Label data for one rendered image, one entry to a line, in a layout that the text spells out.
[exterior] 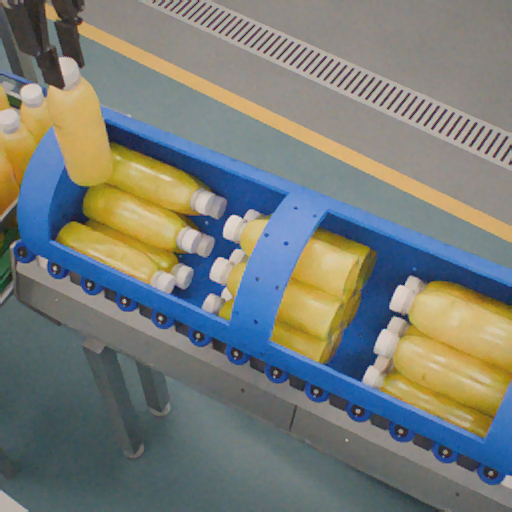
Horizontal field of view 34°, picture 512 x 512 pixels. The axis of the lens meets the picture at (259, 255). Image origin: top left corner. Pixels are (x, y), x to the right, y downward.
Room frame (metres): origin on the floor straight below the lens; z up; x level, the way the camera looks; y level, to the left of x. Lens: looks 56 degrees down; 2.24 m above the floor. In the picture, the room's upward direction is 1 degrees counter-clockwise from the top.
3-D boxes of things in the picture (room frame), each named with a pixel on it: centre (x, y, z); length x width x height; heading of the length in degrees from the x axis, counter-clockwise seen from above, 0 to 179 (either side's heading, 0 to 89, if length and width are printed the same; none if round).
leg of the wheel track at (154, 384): (1.01, 0.29, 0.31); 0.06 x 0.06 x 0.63; 62
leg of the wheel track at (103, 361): (0.89, 0.36, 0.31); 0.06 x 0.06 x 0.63; 62
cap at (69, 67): (0.85, 0.26, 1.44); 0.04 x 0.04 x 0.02
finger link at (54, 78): (0.83, 0.27, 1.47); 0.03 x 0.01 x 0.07; 62
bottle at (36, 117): (1.15, 0.43, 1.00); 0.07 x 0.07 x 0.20
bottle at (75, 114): (0.85, 0.26, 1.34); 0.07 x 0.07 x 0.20
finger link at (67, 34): (0.87, 0.25, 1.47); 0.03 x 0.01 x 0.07; 62
